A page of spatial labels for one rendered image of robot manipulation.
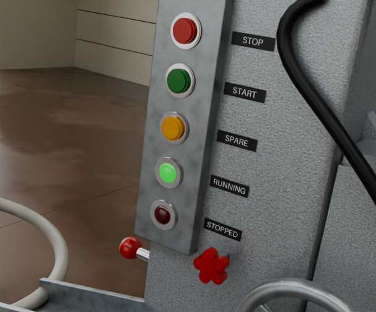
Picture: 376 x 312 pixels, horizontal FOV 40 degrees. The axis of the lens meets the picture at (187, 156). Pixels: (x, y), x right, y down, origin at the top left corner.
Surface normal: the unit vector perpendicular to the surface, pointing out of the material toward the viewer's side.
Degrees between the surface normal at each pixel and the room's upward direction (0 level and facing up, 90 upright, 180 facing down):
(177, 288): 90
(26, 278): 0
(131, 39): 90
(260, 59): 90
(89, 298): 90
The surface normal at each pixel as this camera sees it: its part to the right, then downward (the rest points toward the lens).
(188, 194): -0.52, 0.19
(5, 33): 0.80, 0.28
